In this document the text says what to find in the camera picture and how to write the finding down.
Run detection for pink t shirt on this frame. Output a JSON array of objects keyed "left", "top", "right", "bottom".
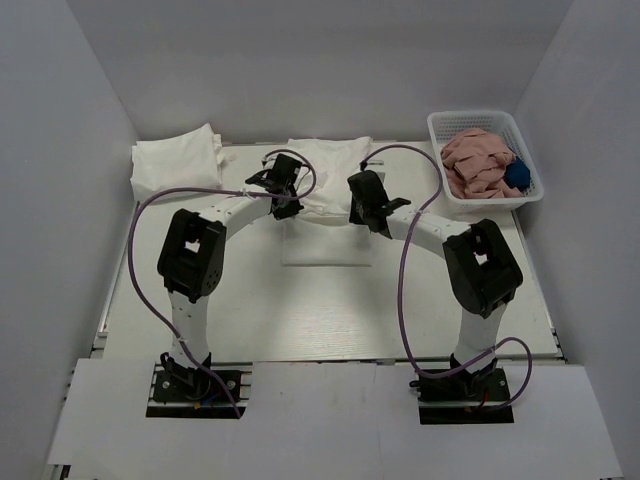
[{"left": 440, "top": 128, "right": 523, "bottom": 200}]

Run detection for white plastic basket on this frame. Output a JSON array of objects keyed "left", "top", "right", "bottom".
[{"left": 427, "top": 110, "right": 545, "bottom": 215}]

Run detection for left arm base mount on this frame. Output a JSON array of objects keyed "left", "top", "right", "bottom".
[{"left": 146, "top": 364, "right": 253, "bottom": 420}]

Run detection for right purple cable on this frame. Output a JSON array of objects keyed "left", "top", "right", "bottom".
[{"left": 359, "top": 144, "right": 534, "bottom": 411}]

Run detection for folded white t shirt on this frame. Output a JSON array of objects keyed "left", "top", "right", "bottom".
[{"left": 130, "top": 123, "right": 235, "bottom": 203}]

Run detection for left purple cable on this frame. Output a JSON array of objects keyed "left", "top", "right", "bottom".
[{"left": 128, "top": 149, "right": 319, "bottom": 419}]

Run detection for white printed t shirt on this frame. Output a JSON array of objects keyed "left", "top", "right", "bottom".
[{"left": 281, "top": 136, "right": 373, "bottom": 267}]

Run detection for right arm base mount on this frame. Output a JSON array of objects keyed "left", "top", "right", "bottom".
[{"left": 409, "top": 368, "right": 514, "bottom": 425}]

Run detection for purple cable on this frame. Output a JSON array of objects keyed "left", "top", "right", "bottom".
[
  {"left": 128, "top": 149, "right": 319, "bottom": 419},
  {"left": 359, "top": 144, "right": 534, "bottom": 411}
]

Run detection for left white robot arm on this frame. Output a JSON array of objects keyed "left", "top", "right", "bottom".
[{"left": 157, "top": 153, "right": 303, "bottom": 399}]

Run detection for blue t shirt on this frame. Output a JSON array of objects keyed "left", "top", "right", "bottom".
[{"left": 504, "top": 156, "right": 531, "bottom": 193}]

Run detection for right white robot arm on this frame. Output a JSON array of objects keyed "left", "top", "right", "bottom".
[{"left": 347, "top": 170, "right": 523, "bottom": 399}]

